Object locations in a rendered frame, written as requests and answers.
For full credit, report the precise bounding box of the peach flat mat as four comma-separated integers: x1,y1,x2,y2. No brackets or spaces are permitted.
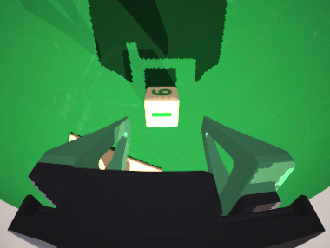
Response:
69,134,162,171

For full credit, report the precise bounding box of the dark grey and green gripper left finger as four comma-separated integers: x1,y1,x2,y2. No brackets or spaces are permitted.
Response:
37,116,131,170

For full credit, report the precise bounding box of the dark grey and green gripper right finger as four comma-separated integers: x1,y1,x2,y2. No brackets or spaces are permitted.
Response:
201,116,296,216

